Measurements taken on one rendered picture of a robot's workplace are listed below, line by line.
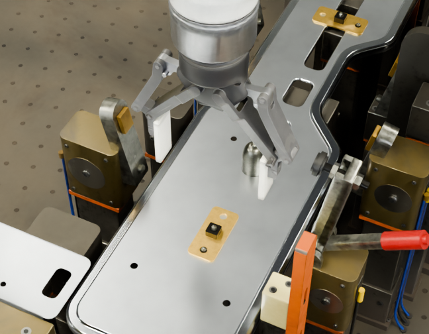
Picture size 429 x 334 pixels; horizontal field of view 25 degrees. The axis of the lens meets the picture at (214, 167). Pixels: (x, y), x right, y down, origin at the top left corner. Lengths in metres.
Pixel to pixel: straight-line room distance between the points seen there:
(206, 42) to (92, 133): 0.41
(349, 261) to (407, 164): 0.17
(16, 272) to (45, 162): 0.54
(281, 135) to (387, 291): 0.49
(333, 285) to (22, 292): 0.38
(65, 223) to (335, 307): 0.38
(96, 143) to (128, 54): 0.65
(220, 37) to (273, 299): 0.34
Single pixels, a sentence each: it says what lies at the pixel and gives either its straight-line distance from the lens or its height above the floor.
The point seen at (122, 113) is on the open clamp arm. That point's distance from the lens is 1.26.
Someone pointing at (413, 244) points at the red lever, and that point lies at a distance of 1.10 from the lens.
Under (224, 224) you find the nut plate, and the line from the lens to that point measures 1.27.
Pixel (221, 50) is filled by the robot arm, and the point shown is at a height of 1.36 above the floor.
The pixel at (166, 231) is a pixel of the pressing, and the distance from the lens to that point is 1.27.
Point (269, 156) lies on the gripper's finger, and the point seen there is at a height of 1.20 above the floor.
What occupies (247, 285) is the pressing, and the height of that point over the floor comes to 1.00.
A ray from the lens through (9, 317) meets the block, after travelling 1.15.
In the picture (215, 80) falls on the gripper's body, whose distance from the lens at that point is 1.00.
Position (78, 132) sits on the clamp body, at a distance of 1.33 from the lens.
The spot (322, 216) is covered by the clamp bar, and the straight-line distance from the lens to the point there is 1.11.
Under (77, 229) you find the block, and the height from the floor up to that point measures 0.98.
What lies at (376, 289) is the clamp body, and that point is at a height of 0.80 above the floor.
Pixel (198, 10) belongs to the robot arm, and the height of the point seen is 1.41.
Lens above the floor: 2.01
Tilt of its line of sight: 49 degrees down
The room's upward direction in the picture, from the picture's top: straight up
